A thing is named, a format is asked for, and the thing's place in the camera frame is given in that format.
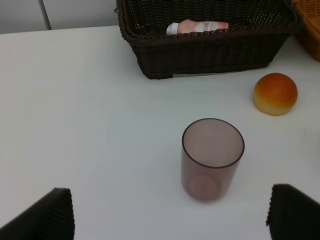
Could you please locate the dark brown wicker basket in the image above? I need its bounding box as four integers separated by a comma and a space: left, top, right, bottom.
116, 0, 304, 79

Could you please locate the translucent purple plastic cup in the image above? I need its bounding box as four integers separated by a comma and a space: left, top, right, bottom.
180, 118, 245, 201

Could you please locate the red yellow peach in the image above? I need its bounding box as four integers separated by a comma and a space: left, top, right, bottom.
253, 72, 298, 116

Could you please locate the orange wicker basket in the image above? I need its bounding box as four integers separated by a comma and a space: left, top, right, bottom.
293, 0, 320, 62

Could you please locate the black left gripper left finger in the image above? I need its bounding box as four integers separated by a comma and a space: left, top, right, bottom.
0, 188, 75, 240

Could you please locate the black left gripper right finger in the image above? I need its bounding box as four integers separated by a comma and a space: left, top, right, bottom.
266, 184, 320, 240

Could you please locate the pink bottle white cap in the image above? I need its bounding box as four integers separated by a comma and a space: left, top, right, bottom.
166, 19, 229, 35

